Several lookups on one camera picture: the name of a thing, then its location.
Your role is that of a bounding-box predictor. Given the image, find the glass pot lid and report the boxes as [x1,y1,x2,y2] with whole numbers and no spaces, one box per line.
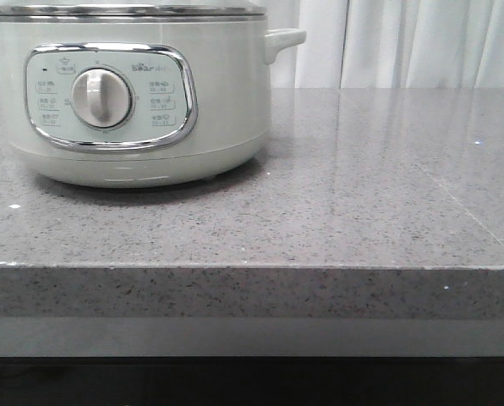
[0,1,266,22]

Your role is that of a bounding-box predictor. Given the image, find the pale green electric cooking pot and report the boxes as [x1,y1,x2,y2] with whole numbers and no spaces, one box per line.
[0,4,306,188]

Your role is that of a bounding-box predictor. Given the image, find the white curtain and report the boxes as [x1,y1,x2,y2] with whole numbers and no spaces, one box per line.
[0,0,504,90]

